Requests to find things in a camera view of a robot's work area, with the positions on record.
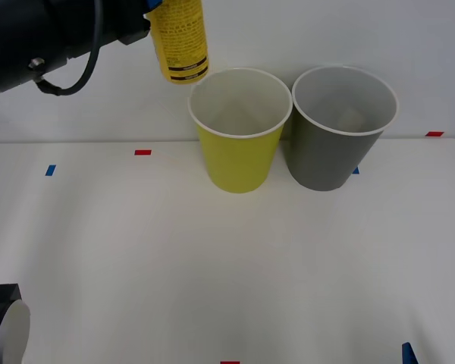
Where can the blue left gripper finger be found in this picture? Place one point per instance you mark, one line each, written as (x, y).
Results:
(154, 4)

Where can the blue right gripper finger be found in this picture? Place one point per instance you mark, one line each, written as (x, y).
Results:
(408, 354)

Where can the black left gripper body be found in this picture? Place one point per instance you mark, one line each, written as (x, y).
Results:
(117, 19)

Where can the yellow bottle with black cap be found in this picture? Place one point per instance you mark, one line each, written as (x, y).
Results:
(182, 41)

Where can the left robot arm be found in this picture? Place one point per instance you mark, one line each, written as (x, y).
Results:
(15, 34)

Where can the yellow-green plastic bin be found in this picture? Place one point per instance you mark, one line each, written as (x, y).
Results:
(237, 163)

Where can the grey plastic bin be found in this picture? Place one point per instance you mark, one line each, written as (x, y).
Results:
(326, 159)

